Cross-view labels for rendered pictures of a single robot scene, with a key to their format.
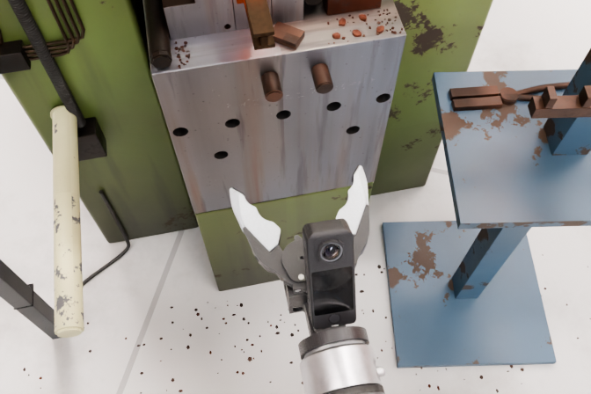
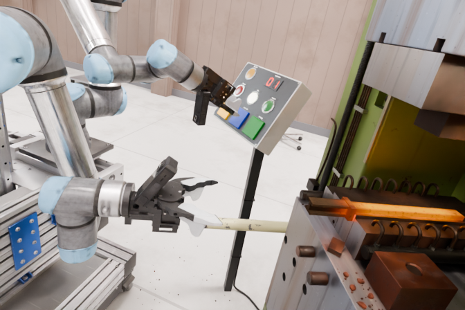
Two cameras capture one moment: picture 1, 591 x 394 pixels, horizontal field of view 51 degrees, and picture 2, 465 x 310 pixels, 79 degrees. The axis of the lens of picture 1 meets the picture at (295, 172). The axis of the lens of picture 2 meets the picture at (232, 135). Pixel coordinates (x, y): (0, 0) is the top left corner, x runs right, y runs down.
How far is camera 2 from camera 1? 0.68 m
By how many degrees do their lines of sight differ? 72
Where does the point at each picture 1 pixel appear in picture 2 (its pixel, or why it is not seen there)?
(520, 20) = not seen: outside the picture
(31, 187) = not seen: hidden behind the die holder
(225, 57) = (313, 221)
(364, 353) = (114, 194)
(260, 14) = (324, 201)
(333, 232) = (168, 161)
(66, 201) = (257, 222)
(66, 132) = not seen: hidden behind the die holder
